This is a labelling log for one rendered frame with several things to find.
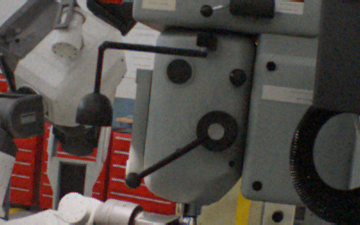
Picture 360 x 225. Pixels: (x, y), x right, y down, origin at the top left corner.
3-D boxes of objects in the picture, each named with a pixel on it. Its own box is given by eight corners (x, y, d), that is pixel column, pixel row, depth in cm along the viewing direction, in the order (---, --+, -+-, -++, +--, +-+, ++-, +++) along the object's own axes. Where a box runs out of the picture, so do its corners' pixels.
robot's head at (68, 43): (54, 62, 138) (49, 40, 130) (62, 29, 143) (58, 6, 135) (80, 65, 138) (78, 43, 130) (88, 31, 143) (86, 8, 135)
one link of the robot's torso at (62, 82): (-7, 116, 168) (-38, 45, 137) (66, 40, 182) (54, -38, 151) (69, 173, 160) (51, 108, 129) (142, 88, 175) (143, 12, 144)
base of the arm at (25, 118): (-17, 146, 142) (-34, 107, 137) (17, 121, 151) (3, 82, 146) (20, 154, 133) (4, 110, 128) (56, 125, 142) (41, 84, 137)
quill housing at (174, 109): (131, 200, 106) (150, 23, 105) (157, 184, 127) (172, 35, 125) (236, 215, 103) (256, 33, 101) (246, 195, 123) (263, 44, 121)
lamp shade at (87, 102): (75, 120, 117) (78, 90, 117) (111, 124, 119) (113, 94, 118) (75, 124, 110) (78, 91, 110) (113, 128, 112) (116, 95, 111)
